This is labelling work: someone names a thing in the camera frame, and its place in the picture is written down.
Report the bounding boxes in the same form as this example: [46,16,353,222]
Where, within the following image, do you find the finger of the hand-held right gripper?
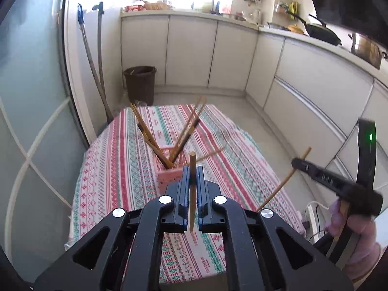
[291,158,346,196]

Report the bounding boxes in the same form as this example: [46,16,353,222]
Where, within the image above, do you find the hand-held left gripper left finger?
[33,166,192,291]

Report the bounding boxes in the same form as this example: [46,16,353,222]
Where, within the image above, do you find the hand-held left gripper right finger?
[196,166,354,291]

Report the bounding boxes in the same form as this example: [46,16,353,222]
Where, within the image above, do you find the pink plastic utensil basket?
[158,147,185,194]

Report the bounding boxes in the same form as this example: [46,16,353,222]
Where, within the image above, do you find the bunch of wooden chopsticks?
[130,96,226,169]

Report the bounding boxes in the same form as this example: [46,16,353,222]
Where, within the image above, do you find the person's right hand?
[323,198,381,281]

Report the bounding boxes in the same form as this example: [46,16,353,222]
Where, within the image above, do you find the white power strip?
[304,202,317,237]

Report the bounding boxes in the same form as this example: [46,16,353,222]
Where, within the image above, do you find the patterned red green tablecloth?
[69,104,307,284]

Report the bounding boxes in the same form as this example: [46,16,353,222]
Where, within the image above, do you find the white kitchen cabinets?
[121,8,388,201]

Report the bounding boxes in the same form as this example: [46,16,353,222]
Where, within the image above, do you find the stainless steel pot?
[348,33,388,70]

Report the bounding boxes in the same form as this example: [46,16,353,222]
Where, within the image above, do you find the brown plastic trash bin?
[123,66,157,106]

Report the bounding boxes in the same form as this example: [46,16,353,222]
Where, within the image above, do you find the black frying pan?
[286,11,342,46]

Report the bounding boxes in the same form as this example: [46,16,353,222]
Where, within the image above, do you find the black range hood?
[303,0,388,46]

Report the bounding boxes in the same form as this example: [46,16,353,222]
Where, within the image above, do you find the rack with yellow packets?
[274,1,299,16]

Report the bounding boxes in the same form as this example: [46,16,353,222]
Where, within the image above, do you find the glass sliding door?
[0,0,91,282]

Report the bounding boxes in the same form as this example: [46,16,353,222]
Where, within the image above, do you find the mop handle with green grip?
[92,2,114,122]

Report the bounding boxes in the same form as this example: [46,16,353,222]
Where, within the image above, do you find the mop handle with blue grip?
[77,4,114,125]

